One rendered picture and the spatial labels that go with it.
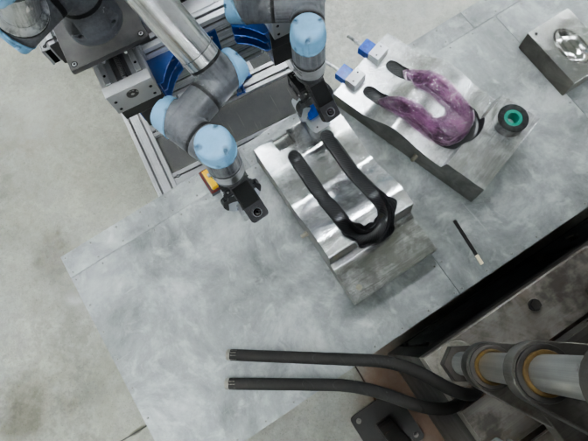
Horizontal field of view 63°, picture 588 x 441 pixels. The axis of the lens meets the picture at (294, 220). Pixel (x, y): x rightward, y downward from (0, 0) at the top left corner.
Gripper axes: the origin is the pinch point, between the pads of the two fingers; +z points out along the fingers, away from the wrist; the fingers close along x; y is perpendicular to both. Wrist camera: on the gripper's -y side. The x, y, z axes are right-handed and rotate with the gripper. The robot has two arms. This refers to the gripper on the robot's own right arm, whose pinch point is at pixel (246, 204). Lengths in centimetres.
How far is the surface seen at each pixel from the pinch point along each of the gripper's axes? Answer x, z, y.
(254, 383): 22.7, 10.8, -38.2
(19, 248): 96, 95, 72
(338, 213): -18.8, 3.4, -14.2
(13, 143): 77, 96, 122
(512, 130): -68, 0, -21
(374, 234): -24.2, 7.8, -23.5
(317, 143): -25.6, 6.0, 5.9
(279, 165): -13.5, 6.0, 6.3
